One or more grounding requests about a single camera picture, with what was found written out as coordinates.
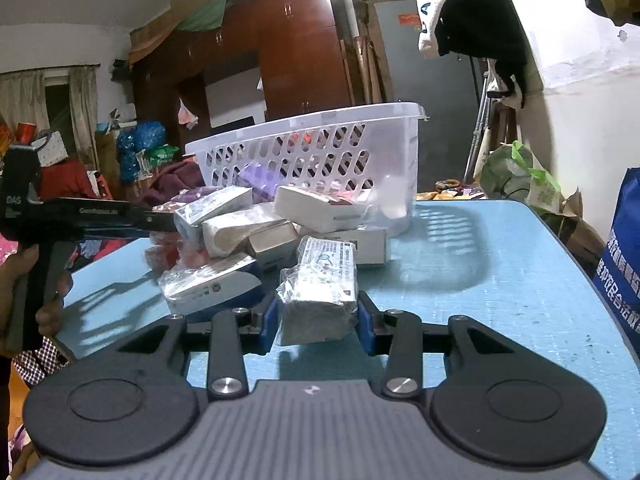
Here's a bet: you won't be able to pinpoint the red cloth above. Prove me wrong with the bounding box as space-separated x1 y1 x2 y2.
39 160 101 201

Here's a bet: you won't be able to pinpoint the metal crutches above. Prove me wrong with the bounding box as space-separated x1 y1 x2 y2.
462 57 501 186

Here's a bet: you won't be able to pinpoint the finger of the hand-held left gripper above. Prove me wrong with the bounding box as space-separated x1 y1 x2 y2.
122 207 179 237

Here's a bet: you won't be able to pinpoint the grey door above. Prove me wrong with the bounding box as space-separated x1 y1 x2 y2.
372 0 488 193

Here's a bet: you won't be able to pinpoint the grey box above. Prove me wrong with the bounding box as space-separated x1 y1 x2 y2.
247 221 302 273

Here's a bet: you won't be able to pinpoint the red and white plastic bag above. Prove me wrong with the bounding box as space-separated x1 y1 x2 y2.
177 99 200 131

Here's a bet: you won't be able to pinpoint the white plastic basket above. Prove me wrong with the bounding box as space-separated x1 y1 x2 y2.
185 102 431 238

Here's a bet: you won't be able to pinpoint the purple box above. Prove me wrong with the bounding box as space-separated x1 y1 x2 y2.
235 164 283 203

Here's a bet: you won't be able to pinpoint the beige curtain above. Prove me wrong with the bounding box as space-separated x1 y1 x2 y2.
67 65 101 171
0 67 51 161

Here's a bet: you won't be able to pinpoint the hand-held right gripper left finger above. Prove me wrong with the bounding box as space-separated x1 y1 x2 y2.
116 294 282 402

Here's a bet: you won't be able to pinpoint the green plastic bag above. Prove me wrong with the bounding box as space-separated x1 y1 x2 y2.
480 141 563 213

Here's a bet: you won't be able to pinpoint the maroon blanket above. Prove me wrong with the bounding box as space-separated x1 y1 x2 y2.
145 159 211 206

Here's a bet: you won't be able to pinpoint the green cloth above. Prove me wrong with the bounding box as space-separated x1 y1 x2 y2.
175 0 286 33

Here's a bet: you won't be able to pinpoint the brown wooden wardrobe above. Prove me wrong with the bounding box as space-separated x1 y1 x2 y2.
127 0 361 161

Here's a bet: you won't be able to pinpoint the checkered cloth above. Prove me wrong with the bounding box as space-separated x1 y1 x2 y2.
12 337 68 386

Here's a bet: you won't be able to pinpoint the plastic-wrapped labelled box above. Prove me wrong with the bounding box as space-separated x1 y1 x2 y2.
276 235 362 347

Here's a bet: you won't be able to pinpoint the blue and white box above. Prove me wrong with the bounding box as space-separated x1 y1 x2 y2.
159 254 264 317

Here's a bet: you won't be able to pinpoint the plastic-wrapped white box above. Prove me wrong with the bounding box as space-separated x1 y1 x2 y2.
172 186 255 242

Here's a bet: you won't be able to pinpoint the person's left hand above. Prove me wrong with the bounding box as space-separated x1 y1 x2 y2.
0 245 74 358

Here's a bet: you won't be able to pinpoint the wooden sticks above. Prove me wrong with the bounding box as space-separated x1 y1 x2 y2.
340 0 396 108

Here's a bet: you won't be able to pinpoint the cardboard sheet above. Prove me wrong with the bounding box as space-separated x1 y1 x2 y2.
129 0 231 63

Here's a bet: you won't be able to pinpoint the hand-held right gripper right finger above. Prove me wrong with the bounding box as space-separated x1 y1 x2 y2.
356 290 523 402

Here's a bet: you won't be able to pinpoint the red packet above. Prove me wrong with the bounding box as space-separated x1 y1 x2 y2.
144 239 207 271

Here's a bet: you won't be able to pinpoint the white box with red top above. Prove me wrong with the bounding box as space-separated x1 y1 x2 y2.
274 184 373 234

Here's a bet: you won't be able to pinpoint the blue printed bag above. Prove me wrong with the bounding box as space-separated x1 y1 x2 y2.
592 167 640 351

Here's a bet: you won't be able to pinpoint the blue plastic bag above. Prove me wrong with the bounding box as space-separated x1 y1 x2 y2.
116 121 166 183

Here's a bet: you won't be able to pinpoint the beige box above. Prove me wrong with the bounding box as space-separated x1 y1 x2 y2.
201 204 288 259

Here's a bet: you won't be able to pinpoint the patterned cloth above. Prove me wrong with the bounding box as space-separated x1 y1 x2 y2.
417 179 486 202

